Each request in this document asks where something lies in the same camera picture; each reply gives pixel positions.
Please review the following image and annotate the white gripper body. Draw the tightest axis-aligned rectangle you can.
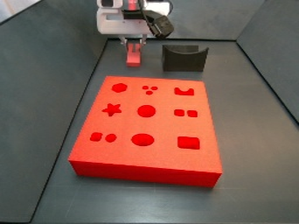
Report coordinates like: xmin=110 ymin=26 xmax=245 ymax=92
xmin=98 ymin=0 xmax=173 ymax=35

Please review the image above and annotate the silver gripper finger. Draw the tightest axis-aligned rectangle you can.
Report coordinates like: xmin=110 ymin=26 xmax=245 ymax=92
xmin=139 ymin=34 xmax=147 ymax=47
xmin=118 ymin=35 xmax=129 ymax=50

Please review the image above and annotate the red double-square peg block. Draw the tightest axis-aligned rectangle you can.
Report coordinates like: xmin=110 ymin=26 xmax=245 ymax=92
xmin=126 ymin=43 xmax=142 ymax=67

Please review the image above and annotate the red shape-sorting board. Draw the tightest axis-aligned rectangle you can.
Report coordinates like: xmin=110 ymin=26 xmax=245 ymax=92
xmin=70 ymin=76 xmax=222 ymax=187

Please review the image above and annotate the black cable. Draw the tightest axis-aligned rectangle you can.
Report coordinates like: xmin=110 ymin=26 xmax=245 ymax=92
xmin=137 ymin=0 xmax=157 ymax=36

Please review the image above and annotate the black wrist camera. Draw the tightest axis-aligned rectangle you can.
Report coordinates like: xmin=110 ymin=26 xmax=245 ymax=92
xmin=150 ymin=16 xmax=174 ymax=39

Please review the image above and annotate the black curved bracket stand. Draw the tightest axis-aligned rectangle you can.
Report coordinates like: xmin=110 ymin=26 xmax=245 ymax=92
xmin=163 ymin=45 xmax=210 ymax=72

